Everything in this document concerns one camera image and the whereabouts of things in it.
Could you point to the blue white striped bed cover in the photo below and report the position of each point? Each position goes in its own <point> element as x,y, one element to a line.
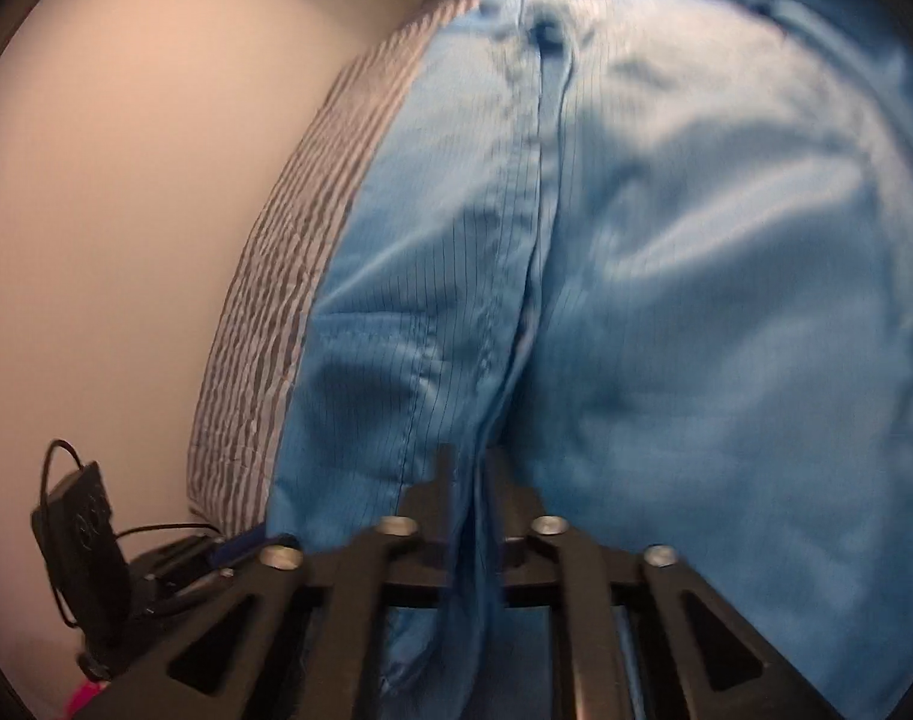
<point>255,354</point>

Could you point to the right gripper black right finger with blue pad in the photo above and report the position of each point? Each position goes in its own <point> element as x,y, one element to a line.
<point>568,593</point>

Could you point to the light blue garment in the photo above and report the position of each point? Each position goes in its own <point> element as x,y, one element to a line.
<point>661,252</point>

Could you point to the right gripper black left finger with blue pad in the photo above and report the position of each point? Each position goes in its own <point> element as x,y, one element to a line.
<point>397,563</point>

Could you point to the pink object at lower left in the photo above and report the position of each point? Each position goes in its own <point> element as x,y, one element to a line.
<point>82,696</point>

